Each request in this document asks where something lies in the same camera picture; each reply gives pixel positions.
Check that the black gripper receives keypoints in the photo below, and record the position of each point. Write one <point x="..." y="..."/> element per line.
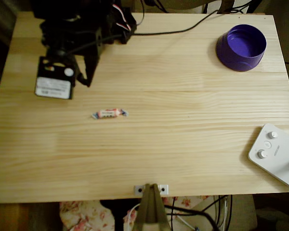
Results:
<point x="89" y="63"/>

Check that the white red candy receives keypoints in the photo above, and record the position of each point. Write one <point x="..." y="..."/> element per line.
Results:
<point x="108" y="113"/>

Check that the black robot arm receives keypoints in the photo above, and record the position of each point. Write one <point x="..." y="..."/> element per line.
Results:
<point x="69" y="9"/>

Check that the purple plastic bowl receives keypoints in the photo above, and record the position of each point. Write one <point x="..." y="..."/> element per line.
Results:
<point x="231" y="57"/>

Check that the floral pink white cloth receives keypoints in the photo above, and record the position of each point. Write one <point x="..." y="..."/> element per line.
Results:
<point x="82" y="216"/>

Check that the dark aluminium profile mast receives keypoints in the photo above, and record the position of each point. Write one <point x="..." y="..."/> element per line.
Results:
<point x="150" y="211"/>

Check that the brown wooden furniture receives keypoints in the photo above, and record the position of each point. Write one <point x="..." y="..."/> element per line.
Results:
<point x="7" y="216"/>

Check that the white lamp base with knobs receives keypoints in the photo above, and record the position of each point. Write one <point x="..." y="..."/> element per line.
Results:
<point x="274" y="163"/>

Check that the black camera box white label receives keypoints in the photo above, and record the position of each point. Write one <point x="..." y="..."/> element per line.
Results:
<point x="53" y="86"/>

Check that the aluminium corner bracket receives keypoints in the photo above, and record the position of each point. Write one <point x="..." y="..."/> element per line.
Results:
<point x="137" y="189"/>

